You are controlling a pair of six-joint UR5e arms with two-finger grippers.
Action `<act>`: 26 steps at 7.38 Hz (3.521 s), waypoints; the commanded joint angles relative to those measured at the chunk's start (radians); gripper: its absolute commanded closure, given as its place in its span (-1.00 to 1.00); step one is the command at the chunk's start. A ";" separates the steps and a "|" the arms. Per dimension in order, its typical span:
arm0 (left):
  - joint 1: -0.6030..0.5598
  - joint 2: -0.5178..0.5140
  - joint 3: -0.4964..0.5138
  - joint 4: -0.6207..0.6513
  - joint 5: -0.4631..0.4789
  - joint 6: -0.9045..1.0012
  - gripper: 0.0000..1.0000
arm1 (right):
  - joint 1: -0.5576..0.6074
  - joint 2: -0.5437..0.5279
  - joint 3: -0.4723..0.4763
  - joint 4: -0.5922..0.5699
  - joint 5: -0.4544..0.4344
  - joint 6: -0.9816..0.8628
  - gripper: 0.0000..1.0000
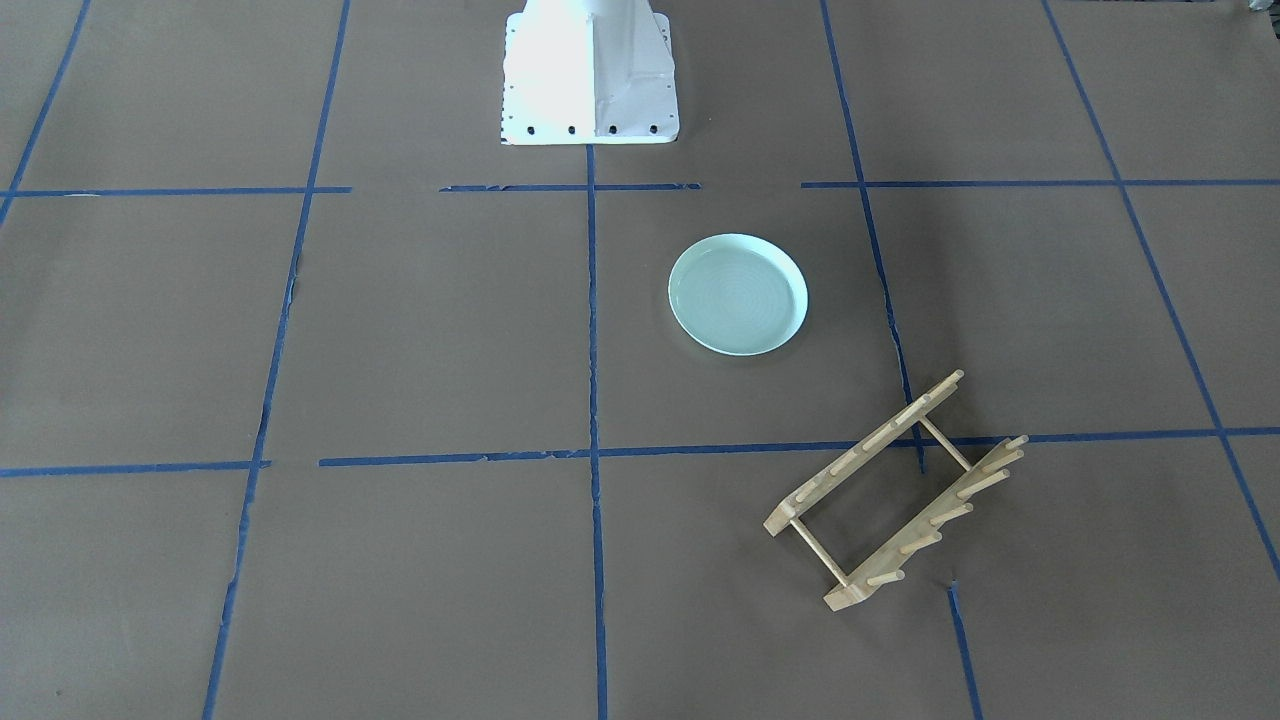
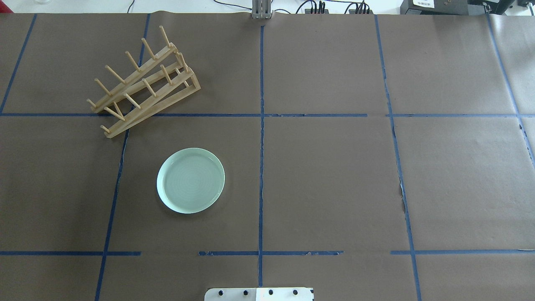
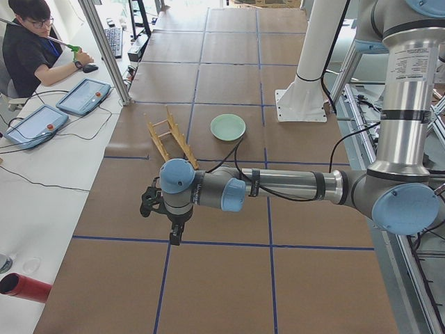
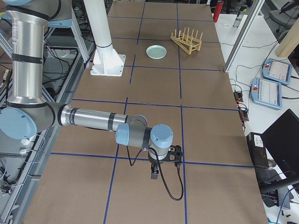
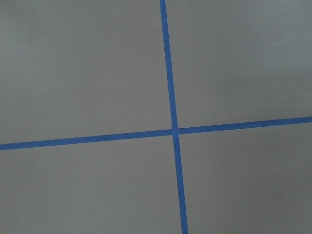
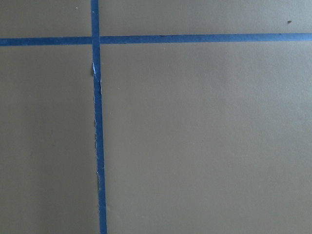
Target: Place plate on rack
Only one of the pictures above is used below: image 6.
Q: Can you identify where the blue tape line crosswise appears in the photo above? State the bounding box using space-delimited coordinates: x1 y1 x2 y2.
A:
0 33 312 47

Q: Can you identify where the blue tape line lengthwise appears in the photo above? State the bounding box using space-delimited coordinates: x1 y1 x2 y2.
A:
91 0 107 234

